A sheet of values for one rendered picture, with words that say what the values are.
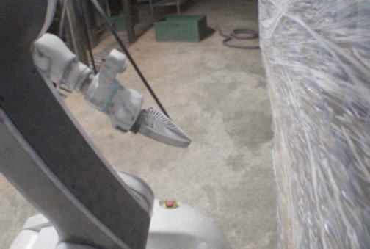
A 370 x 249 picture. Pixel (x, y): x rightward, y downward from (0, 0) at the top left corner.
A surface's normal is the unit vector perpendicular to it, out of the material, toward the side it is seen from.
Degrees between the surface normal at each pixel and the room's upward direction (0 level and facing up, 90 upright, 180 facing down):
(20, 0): 95
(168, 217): 0
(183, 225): 0
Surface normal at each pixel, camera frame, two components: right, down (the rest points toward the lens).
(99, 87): 0.22, 0.08
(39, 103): 0.90, -0.34
